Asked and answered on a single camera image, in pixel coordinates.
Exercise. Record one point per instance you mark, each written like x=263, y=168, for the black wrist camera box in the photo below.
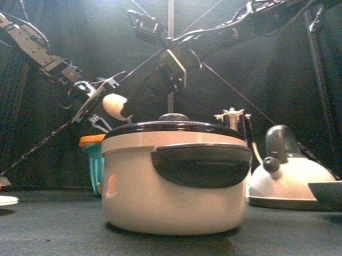
x=147, y=28

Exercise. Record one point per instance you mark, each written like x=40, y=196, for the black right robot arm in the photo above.
x=248, y=23

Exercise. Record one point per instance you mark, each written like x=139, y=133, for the thin diagonal frame brace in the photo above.
x=240, y=95
x=48, y=136

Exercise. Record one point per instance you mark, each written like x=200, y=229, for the metal frame pole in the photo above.
x=171, y=20

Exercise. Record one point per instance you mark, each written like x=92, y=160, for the white plate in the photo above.
x=7, y=200

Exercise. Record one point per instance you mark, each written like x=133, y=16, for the dark grey pan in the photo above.
x=328, y=195

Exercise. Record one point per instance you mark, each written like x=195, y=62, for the teal cup with orange lid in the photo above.
x=93, y=156

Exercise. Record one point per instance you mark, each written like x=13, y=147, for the black pot lid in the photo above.
x=173, y=126

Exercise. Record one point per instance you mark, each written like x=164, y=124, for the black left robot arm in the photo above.
x=31, y=43

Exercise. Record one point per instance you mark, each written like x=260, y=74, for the dark frame pole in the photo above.
x=316, y=83

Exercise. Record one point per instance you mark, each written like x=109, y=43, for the white and black utensil stand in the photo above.
x=234, y=120

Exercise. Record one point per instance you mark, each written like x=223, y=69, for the white toy egg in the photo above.
x=113, y=106

